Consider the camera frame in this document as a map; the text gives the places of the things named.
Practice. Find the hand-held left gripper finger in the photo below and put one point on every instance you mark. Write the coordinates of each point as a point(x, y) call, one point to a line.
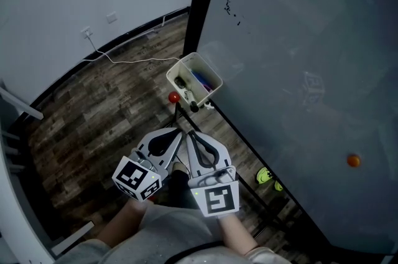
point(171, 153)
point(143, 146)

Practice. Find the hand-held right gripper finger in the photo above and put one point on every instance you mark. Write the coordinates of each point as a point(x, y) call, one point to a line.
point(224, 158)
point(191, 163)

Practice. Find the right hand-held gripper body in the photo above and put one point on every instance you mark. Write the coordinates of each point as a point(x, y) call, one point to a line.
point(219, 199)

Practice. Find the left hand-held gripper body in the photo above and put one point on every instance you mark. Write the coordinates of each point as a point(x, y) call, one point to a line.
point(130, 177)

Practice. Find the person's left forearm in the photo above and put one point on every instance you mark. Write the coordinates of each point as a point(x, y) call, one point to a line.
point(124, 222)

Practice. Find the person's right forearm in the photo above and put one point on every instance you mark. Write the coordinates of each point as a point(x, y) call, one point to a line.
point(236, 231)

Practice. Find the purple object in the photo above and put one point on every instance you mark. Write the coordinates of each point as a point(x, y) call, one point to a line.
point(207, 87)

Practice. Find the blue object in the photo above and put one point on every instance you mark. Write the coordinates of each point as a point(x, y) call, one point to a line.
point(200, 77)

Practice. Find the large black-framed whiteboard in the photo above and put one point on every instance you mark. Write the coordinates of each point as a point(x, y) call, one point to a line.
point(311, 38)

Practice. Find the person's beige shoe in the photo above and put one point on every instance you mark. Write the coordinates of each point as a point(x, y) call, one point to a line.
point(178, 167)

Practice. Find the person's black trouser leg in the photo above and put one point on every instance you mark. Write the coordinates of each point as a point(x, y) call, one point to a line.
point(178, 191)

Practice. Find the person's grey shirt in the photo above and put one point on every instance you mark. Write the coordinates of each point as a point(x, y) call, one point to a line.
point(174, 225)

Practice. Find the white plastic hook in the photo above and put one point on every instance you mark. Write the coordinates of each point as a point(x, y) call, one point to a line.
point(210, 105)

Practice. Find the red round knob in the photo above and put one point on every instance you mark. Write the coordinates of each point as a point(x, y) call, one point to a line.
point(173, 97)

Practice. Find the white plastic holder bin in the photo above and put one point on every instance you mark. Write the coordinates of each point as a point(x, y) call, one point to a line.
point(213, 94)

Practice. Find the black round cap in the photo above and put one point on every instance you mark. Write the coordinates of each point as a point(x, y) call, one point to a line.
point(179, 81)

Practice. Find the white desk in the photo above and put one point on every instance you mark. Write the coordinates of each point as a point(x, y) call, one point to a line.
point(12, 210)

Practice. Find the orange round magnet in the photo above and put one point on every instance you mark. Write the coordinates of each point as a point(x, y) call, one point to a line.
point(353, 160)

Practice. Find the white wall socket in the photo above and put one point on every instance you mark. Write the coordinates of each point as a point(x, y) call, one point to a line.
point(86, 32)

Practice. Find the white wall switch plate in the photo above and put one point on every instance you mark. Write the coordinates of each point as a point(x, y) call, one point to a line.
point(112, 17)

